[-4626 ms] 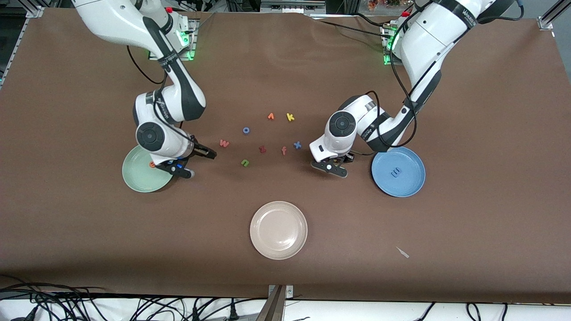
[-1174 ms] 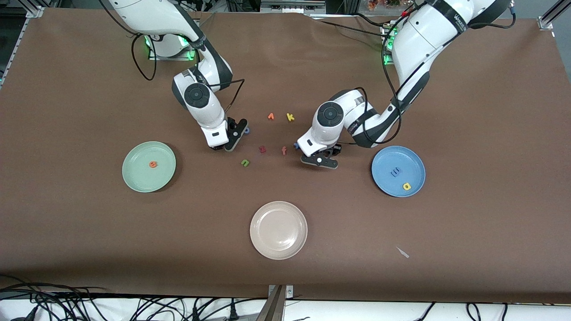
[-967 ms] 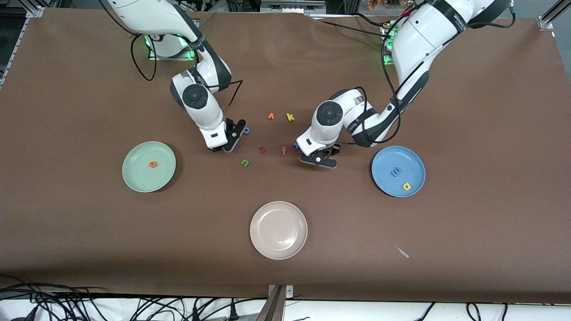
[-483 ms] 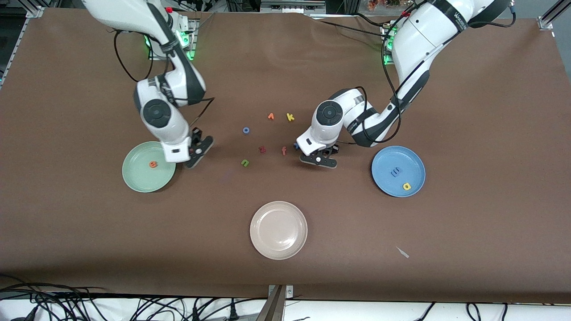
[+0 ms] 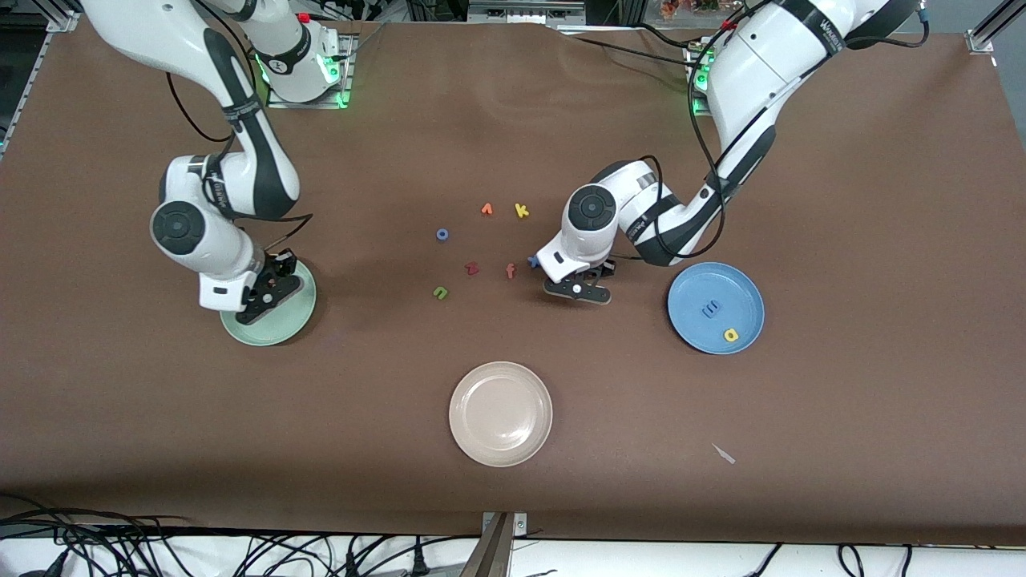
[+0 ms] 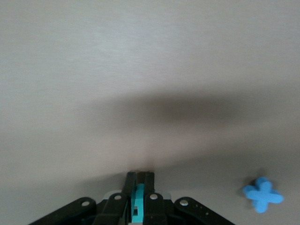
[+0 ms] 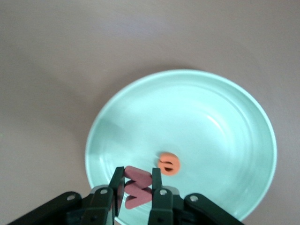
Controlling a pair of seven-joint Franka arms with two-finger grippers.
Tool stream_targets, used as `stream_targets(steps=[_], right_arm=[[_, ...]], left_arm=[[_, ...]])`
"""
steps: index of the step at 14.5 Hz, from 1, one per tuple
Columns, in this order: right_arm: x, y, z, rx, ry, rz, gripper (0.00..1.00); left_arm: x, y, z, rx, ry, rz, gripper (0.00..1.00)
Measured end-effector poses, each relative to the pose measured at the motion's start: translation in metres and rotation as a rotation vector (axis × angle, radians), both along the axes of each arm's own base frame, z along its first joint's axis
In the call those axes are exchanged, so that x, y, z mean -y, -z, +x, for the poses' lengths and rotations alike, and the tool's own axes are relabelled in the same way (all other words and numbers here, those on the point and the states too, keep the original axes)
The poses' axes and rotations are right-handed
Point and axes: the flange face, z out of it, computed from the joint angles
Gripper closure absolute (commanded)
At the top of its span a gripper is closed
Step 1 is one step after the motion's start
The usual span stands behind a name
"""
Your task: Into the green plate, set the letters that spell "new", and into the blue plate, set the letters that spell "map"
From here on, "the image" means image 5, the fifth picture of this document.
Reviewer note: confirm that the beige plate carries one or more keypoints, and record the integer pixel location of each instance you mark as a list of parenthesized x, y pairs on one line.
[(501, 414)]

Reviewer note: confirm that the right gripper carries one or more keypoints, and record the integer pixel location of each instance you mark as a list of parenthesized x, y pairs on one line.
[(276, 265)]

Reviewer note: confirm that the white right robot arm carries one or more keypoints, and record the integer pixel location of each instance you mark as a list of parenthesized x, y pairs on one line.
[(144, 32)]

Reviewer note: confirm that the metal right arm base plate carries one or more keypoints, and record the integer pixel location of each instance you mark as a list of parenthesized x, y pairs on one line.
[(347, 84)]

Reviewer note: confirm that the white paper scrap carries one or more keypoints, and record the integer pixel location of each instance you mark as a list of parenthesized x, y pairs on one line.
[(724, 453)]

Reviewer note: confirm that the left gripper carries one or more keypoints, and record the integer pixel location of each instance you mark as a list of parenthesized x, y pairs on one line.
[(603, 271)]

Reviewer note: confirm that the blue plate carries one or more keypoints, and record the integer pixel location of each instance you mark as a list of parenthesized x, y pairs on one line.
[(705, 280)]

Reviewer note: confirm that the blue letter m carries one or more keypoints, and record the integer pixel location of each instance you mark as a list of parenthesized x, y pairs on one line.
[(710, 308)]

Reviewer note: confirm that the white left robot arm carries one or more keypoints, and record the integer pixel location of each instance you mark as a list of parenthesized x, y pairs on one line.
[(761, 72)]

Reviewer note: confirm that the aluminium table frame rail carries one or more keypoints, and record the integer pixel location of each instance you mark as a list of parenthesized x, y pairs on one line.
[(62, 20), (990, 28)]

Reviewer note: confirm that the brown table cover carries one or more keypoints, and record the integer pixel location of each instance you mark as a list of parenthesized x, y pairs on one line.
[(513, 144)]

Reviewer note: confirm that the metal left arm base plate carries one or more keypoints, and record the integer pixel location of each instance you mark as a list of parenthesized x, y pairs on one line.
[(696, 108)]

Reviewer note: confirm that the green plate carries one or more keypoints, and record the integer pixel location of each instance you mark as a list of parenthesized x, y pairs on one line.
[(284, 324)]

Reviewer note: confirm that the black power plug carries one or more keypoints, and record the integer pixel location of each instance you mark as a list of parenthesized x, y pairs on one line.
[(417, 561)]

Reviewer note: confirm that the grey metal box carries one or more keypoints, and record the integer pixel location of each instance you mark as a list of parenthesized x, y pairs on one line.
[(525, 12)]

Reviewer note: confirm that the grey metal bracket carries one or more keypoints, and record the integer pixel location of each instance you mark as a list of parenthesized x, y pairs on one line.
[(497, 545)]

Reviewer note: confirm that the colourful background items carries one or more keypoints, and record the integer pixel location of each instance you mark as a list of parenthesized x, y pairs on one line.
[(689, 8)]

